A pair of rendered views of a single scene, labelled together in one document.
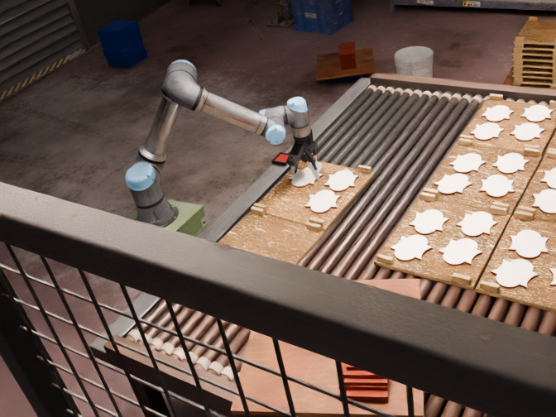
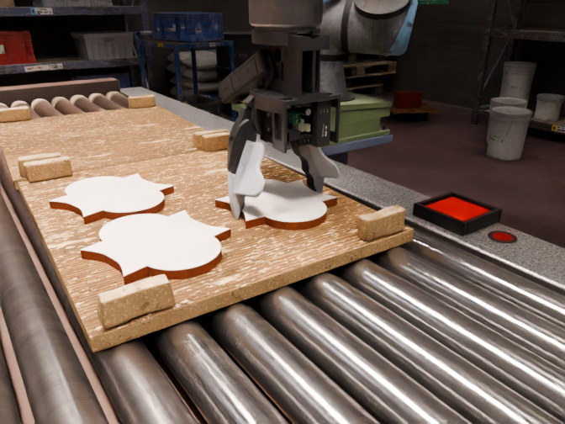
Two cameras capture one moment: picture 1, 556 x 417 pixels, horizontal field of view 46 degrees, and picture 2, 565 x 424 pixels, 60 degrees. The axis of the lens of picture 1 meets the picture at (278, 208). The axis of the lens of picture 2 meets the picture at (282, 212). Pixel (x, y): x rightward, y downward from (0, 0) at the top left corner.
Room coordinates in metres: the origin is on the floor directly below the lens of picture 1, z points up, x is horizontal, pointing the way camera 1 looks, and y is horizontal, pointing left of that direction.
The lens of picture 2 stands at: (2.48, -0.67, 1.17)
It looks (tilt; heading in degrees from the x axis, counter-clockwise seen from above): 24 degrees down; 106
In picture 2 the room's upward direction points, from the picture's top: straight up
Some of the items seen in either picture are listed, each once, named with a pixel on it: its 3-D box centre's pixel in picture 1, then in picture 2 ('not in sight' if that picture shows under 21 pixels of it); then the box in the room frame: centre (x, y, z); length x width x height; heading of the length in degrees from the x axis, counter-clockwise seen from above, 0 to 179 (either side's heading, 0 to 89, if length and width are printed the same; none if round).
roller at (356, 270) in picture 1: (396, 213); not in sight; (2.01, -0.45, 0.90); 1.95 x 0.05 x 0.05; 141
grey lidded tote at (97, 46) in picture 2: not in sight; (103, 45); (-0.56, 3.61, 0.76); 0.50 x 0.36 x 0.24; 57
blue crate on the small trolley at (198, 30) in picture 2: not in sight; (187, 26); (0.54, 3.21, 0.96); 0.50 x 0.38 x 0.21; 156
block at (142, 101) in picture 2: not in sight; (141, 101); (1.84, 0.34, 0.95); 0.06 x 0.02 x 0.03; 48
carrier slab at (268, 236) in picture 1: (256, 252); (104, 136); (1.90, 0.11, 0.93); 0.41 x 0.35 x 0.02; 138
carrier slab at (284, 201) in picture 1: (313, 192); (193, 208); (2.22, -0.16, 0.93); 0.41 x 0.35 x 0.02; 140
